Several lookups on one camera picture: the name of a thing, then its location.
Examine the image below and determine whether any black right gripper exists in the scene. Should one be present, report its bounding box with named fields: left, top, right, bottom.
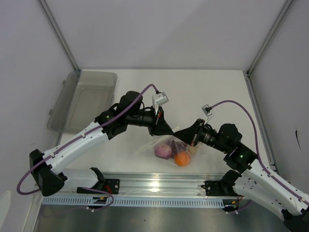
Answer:
left=173, top=118, right=229, bottom=154

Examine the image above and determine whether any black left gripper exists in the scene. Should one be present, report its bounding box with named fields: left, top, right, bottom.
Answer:
left=126, top=105, right=173, bottom=137

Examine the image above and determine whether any dark red grape bunch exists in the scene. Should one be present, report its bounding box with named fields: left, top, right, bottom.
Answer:
left=166, top=138, right=188, bottom=155

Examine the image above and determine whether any garlic bulb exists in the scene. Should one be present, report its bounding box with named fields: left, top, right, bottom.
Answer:
left=187, top=146, right=198, bottom=155

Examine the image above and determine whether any clear zip top bag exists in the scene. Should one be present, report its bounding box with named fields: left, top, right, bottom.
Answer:
left=132, top=135, right=207, bottom=168

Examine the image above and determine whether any red onion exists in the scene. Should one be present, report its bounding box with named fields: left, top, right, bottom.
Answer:
left=154, top=144, right=172, bottom=160

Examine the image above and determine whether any orange fruit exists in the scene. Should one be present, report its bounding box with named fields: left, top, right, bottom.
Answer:
left=174, top=151, right=191, bottom=167

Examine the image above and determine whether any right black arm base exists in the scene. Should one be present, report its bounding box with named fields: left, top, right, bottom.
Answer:
left=201, top=180, right=237, bottom=197

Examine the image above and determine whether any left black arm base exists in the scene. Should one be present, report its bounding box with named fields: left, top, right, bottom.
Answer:
left=77, top=179, right=120, bottom=194

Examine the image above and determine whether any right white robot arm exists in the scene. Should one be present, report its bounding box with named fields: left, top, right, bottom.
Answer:
left=174, top=119, right=309, bottom=232

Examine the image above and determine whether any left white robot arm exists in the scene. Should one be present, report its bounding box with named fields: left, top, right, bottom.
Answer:
left=29, top=91, right=173, bottom=197

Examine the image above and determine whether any clear grey plastic bin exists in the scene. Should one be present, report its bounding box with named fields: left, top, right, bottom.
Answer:
left=47, top=71, right=117, bottom=133

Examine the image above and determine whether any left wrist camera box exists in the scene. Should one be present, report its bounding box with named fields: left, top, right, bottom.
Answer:
left=152, top=92, right=169, bottom=115

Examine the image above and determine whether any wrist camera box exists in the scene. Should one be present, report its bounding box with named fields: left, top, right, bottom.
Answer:
left=152, top=92, right=169, bottom=115
left=201, top=104, right=214, bottom=123

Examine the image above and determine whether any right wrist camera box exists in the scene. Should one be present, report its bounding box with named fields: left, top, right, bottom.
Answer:
left=201, top=104, right=214, bottom=123

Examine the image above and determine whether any aluminium mounting rail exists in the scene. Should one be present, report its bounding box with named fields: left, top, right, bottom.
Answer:
left=62, top=172, right=242, bottom=195

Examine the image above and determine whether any slotted white cable duct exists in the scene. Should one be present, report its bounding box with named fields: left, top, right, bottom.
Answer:
left=42, top=196, right=225, bottom=208

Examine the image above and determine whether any right aluminium frame post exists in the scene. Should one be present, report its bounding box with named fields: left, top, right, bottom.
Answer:
left=246, top=0, right=296, bottom=78

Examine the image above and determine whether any aluminium frame post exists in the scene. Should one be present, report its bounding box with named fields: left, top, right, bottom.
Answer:
left=246, top=0, right=296, bottom=78
left=37, top=0, right=81, bottom=72

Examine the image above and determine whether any left aluminium frame post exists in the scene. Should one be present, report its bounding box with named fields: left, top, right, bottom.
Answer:
left=37, top=0, right=81, bottom=72

